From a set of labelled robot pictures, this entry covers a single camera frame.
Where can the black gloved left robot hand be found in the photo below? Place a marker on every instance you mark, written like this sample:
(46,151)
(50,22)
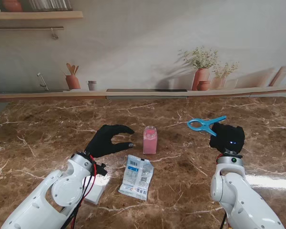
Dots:
(101,143)

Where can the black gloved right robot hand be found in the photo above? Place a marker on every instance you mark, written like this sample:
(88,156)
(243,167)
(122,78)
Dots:
(228,137)

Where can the blue plastic bag clip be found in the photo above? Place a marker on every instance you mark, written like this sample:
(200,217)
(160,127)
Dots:
(206,125)

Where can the clear square bottle pink seasoning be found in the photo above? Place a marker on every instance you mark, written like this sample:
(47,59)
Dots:
(149,143)

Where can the blue white seasoning refill bag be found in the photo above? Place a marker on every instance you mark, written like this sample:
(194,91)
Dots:
(137,176)

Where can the white square bottle cap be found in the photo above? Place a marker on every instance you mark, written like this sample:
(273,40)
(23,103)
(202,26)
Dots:
(95,195)

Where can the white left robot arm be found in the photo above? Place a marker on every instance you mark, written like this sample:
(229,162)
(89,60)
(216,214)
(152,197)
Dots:
(57,190)

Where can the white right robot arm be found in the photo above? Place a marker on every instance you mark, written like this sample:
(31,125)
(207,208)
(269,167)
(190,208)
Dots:
(233,195)

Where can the pale vase with plant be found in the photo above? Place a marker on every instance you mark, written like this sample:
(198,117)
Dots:
(219,82)

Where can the small round terracotta pot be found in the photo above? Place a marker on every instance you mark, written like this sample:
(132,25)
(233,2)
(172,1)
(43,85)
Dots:
(203,86)

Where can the grey mug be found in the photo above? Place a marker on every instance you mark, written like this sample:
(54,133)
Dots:
(92,86)

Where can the tall terracotta vase with flowers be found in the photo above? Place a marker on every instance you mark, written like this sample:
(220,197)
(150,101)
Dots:
(201,76)

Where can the terracotta pot with wooden utensils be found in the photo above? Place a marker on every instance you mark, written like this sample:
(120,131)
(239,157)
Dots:
(73,82)

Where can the metal faucet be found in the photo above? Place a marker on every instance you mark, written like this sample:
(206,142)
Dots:
(43,82)

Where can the row of glass jars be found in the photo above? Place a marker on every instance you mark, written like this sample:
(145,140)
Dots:
(50,4)

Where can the orange pot on shelf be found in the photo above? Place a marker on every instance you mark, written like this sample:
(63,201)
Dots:
(12,6)

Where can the metal hanging rail with hook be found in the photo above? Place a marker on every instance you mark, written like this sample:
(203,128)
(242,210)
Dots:
(26,28)

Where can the wooden wall shelf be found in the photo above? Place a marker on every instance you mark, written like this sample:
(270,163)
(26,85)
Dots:
(38,15)

